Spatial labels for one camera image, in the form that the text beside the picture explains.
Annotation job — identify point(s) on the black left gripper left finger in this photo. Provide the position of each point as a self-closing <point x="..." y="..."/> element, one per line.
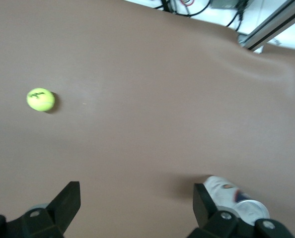
<point x="53" y="218"/>

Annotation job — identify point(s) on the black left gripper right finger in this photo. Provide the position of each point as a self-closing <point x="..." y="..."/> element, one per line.
<point x="217" y="218"/>

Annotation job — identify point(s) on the white blue tennis ball can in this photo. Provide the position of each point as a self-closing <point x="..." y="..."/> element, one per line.
<point x="233" y="198"/>

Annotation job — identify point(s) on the yellow tennis ball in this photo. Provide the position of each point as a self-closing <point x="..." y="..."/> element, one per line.
<point x="40" y="99"/>

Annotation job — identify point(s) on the brown table mat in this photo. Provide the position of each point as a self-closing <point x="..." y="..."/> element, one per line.
<point x="137" y="136"/>

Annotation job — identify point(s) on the aluminium camera post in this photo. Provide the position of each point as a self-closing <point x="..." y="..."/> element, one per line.
<point x="269" y="27"/>

